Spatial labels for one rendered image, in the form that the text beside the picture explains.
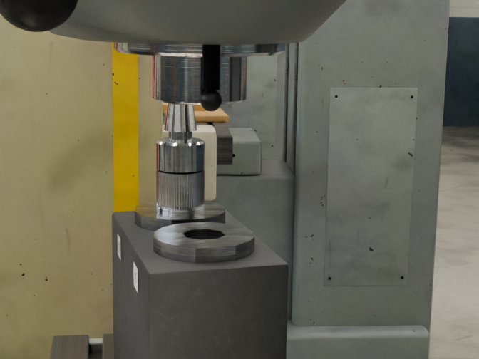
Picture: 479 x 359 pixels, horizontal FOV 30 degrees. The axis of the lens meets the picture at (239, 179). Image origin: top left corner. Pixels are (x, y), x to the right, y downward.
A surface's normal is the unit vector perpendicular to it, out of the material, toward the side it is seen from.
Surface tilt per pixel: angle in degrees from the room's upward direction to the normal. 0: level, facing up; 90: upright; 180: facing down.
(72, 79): 90
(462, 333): 0
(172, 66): 90
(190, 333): 90
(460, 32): 90
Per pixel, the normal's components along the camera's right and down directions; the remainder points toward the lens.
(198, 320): 0.27, 0.19
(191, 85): -0.11, 0.19
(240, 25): 0.18, 0.74
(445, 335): 0.01, -0.98
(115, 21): -0.12, 0.79
